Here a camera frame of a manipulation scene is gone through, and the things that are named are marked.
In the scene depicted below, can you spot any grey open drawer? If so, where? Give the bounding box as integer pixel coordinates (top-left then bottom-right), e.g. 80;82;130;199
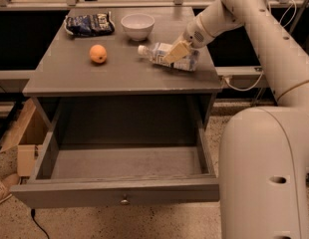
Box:
12;98;219;208

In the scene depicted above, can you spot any clear plastic water bottle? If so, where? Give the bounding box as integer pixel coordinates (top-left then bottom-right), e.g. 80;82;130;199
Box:
138;43;200;72

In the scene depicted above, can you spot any metal drawer knob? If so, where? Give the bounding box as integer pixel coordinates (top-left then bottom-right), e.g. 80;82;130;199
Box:
120;194;130;205

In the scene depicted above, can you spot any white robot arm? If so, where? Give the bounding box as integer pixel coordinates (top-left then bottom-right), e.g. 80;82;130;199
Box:
165;0;309;239

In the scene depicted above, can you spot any orange fruit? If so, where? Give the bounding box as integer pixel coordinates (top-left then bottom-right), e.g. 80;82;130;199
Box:
90;45;107;64

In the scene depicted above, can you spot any black floor cable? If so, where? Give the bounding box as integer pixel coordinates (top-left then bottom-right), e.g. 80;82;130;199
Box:
30;208;51;239

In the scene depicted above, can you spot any white ceramic bowl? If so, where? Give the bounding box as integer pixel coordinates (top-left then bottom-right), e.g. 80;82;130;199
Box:
121;13;155;41

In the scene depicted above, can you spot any blue snack bag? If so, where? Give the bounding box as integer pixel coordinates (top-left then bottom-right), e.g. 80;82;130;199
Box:
64;12;115;37

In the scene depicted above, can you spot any tan shoe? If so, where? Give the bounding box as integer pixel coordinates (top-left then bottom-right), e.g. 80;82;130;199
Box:
0;173;20;204

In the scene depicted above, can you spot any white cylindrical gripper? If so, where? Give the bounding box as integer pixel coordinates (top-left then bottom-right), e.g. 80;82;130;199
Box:
163;14;214;64

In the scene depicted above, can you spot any light wooden box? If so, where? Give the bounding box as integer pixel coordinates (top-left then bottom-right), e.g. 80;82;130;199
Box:
0;99;48;177

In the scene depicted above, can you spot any grey cabinet with counter top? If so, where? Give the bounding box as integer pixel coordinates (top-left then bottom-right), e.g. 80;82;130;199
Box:
22;6;224;151

